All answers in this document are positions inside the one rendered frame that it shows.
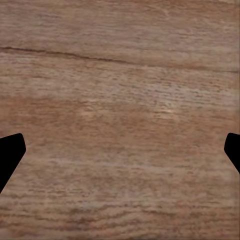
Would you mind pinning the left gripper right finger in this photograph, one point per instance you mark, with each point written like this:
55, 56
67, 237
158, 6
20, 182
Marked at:
232, 149

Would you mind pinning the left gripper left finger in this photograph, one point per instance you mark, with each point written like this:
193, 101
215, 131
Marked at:
12, 149

